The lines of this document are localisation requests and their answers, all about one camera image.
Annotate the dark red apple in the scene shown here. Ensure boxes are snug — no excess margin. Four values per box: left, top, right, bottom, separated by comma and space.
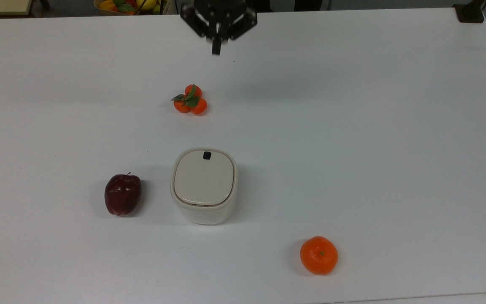
104, 172, 142, 217

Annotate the light wooden board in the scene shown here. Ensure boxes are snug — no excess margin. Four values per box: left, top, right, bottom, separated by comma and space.
0, 0, 34, 16

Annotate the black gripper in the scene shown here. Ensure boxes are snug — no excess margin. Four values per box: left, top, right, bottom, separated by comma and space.
180, 0, 258, 55

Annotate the white plastic garbage bin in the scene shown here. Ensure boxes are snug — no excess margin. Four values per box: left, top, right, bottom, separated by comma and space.
170, 147, 239, 225

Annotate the basket of mixed fruit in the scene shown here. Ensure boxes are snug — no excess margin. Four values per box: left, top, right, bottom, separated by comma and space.
94, 0, 172, 16

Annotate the black table clamp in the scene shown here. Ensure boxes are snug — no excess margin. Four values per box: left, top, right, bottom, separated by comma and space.
453, 0, 486, 24

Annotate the large orange mandarin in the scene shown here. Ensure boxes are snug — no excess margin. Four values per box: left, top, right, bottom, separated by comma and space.
300, 236, 339, 276

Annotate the small mandarin cluster with leaves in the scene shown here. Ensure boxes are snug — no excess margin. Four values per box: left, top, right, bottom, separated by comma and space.
171, 84, 208, 115

